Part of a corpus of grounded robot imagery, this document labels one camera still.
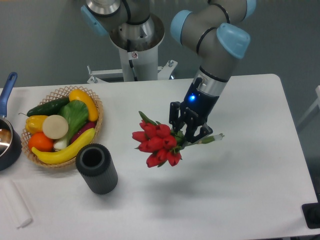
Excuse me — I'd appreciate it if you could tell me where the blue-handled dark saucepan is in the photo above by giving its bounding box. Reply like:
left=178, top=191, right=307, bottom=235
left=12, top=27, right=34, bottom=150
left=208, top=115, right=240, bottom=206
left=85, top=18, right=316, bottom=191
left=0, top=72, right=22, bottom=171

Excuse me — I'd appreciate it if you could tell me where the white metal base frame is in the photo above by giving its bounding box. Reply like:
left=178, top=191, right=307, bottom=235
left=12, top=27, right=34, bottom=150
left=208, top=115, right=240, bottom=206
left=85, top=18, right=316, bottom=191
left=87, top=59, right=178, bottom=84

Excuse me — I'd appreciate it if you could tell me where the round beige disc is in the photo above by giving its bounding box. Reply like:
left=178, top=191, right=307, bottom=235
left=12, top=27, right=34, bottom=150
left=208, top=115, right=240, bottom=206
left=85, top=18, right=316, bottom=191
left=42, top=115, right=69, bottom=140

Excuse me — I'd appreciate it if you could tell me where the white folded cloth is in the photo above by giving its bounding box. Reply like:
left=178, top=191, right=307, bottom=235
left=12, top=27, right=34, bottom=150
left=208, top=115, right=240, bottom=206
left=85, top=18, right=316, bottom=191
left=1, top=180, right=33, bottom=229

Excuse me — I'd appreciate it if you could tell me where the black device at table edge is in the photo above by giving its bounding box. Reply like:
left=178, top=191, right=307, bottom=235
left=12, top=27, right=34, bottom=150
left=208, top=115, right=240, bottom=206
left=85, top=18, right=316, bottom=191
left=301, top=202, right=320, bottom=229

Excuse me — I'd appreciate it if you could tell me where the yellow bell pepper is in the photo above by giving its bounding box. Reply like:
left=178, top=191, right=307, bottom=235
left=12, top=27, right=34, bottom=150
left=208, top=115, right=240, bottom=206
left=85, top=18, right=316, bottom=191
left=25, top=115, right=48, bottom=135

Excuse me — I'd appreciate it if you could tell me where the green bok choy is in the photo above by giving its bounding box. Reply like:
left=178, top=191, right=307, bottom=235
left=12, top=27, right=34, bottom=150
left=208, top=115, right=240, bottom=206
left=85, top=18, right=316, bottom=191
left=53, top=100, right=89, bottom=151

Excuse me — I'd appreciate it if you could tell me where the dark grey ribbed vase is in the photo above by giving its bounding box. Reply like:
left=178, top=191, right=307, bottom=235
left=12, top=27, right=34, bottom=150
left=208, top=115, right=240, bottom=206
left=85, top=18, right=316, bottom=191
left=75, top=143, right=118, bottom=195

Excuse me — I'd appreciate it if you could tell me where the purple eggplant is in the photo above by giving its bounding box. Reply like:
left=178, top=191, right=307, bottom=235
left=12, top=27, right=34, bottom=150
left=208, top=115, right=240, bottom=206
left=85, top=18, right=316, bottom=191
left=70, top=121, right=96, bottom=144

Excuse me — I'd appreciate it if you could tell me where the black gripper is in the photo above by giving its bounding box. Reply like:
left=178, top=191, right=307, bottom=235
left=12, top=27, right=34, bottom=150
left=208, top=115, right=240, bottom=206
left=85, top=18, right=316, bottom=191
left=169, top=77, right=219, bottom=144

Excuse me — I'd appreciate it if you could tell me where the white furniture at right edge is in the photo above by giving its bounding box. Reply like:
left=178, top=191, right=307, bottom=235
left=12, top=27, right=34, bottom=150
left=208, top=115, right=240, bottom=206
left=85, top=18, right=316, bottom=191
left=297, top=85, right=320, bottom=129

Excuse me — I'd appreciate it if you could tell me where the short yellow squash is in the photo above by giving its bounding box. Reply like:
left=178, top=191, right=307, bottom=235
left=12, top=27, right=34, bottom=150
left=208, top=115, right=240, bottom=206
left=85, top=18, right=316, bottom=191
left=69, top=89, right=99, bottom=122

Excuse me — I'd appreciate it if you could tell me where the green cucumber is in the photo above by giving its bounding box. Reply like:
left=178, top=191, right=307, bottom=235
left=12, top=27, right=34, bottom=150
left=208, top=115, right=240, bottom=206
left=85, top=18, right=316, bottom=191
left=19, top=97, right=70, bottom=117

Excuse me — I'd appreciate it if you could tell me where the red tulip bouquet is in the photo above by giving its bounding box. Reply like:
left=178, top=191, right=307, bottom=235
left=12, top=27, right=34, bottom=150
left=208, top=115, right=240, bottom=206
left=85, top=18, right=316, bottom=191
left=132, top=111, right=225, bottom=168

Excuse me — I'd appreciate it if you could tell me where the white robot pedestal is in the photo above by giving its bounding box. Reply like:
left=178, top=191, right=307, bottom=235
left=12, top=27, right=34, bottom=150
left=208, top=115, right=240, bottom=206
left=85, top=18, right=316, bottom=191
left=109, top=13, right=165, bottom=82

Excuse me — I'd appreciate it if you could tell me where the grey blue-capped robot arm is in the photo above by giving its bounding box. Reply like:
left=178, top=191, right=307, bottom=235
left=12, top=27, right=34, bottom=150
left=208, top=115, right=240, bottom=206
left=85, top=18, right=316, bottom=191
left=80, top=0, right=256, bottom=145

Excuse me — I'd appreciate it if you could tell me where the long yellow squash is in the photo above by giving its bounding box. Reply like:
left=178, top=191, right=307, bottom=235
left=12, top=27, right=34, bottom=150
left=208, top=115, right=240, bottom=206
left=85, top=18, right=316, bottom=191
left=31, top=128, right=96, bottom=165

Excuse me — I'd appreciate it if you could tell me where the orange fruit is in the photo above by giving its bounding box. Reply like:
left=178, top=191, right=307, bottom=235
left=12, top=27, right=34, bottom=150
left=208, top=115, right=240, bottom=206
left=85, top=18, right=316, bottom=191
left=28, top=132, right=54, bottom=152

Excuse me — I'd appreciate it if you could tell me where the woven wicker basket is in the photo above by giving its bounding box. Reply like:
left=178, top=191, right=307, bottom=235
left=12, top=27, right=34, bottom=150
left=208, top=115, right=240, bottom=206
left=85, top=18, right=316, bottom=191
left=21, top=85, right=104, bottom=168

